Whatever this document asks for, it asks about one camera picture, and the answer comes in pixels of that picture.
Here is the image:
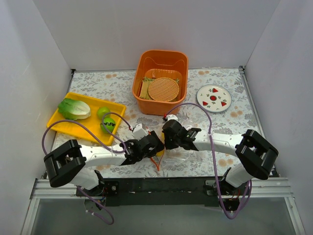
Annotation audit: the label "green fake pear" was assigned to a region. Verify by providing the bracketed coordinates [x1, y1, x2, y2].
[96, 106, 111, 120]

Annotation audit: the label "fake green lettuce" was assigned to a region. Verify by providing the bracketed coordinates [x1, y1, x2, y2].
[58, 98, 91, 120]

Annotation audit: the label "yellow plastic tray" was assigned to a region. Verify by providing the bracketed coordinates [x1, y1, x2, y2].
[52, 92, 126, 146]

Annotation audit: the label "clear zip top bag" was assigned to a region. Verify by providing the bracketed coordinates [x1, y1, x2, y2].
[144, 123, 211, 172]

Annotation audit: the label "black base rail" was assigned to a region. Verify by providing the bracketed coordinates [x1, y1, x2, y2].
[84, 176, 220, 207]

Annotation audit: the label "round woven orange coaster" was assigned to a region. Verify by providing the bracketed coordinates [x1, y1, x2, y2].
[148, 77, 179, 102]

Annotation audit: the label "purple cable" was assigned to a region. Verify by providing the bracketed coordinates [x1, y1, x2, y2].
[163, 102, 252, 220]
[41, 112, 134, 225]

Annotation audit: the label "orange plastic bin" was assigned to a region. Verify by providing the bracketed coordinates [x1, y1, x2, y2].
[133, 50, 188, 116]

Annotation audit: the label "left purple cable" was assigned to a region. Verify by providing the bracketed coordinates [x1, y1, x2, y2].
[41, 112, 134, 225]

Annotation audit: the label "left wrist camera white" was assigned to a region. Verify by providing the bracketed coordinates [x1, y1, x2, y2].
[132, 123, 150, 140]

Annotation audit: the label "white plate with strawberries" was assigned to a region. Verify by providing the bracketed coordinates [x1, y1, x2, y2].
[196, 84, 232, 113]

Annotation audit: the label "square woven mat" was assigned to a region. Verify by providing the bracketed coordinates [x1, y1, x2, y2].
[139, 81, 151, 100]

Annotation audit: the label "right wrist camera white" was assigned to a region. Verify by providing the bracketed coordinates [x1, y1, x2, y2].
[162, 114, 178, 122]

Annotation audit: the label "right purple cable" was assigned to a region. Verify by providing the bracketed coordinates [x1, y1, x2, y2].
[163, 102, 252, 220]

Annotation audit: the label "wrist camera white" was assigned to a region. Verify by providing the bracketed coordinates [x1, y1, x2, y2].
[132, 123, 150, 140]
[162, 114, 178, 122]

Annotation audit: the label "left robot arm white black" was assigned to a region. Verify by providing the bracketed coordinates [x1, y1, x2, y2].
[44, 131, 164, 196]

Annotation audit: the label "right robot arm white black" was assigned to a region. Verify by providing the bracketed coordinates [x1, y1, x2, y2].
[162, 119, 279, 195]

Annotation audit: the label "green fake melon black stripes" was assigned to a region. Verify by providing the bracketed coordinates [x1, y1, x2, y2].
[100, 117, 116, 134]

